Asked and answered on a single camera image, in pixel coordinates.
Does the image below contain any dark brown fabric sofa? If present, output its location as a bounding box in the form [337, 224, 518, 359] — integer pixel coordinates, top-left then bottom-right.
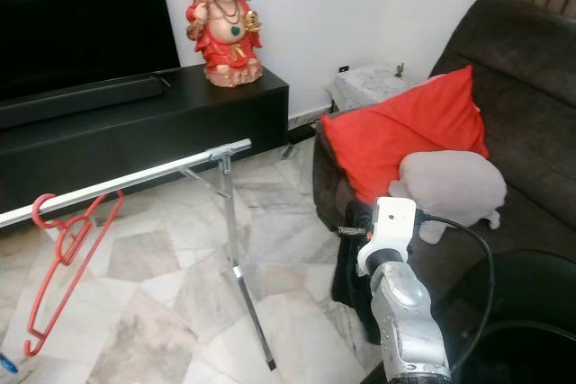
[310, 0, 576, 376]

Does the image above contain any silver metal clothes rack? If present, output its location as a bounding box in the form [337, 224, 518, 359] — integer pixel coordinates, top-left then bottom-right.
[0, 138, 277, 371]

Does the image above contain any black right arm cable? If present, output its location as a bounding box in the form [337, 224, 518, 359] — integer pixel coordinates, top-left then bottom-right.
[414, 213, 496, 371]

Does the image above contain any black television console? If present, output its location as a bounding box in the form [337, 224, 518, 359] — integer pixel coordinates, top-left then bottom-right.
[0, 65, 291, 214]

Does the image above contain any black soundbar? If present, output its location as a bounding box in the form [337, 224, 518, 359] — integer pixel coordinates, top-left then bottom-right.
[0, 75, 165, 129]

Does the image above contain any red laughing Buddha statue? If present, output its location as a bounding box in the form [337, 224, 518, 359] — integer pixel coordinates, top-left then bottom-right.
[183, 0, 264, 88]

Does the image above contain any black t-shirt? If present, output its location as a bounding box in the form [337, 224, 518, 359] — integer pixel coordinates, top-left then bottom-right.
[330, 200, 383, 344]

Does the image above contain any red cushion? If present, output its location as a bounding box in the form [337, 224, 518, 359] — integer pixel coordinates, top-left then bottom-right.
[319, 65, 490, 205]

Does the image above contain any red plastic hanger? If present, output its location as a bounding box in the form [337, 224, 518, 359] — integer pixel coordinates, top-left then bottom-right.
[23, 189, 125, 358]

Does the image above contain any grey plush toy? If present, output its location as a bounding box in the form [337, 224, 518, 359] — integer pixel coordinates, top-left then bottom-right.
[400, 150, 508, 244]

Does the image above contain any black flat television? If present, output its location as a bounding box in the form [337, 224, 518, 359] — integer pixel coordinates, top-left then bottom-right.
[0, 0, 181, 102]

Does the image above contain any side table with lace cloth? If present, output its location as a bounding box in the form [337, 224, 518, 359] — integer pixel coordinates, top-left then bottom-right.
[324, 64, 442, 115]

